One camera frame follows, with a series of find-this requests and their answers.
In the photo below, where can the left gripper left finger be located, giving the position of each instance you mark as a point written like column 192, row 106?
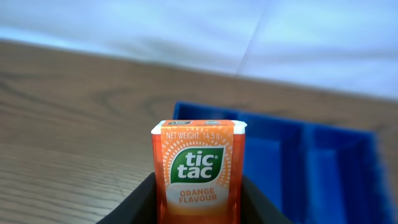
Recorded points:
column 140, row 205

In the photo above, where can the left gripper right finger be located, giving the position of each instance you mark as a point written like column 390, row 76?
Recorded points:
column 258, row 208

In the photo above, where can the orange candy box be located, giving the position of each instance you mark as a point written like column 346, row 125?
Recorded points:
column 199, row 174

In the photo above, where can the blue tray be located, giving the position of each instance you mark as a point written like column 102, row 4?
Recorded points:
column 326, row 174

